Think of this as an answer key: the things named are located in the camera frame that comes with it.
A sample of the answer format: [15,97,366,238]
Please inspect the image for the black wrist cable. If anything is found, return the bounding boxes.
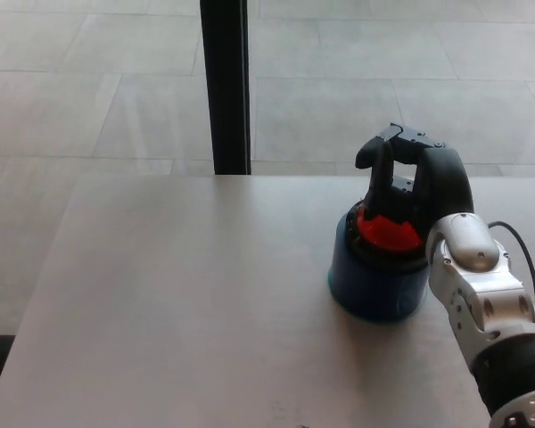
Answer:
[487,221,535,309]

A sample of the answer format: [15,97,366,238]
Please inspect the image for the black vertical post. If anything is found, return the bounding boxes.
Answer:
[200,0,252,176]

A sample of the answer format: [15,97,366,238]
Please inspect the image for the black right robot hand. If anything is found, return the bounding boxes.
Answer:
[354,122,476,235]

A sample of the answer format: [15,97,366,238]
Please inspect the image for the red dome push button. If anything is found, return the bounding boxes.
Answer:
[326,199,430,322]

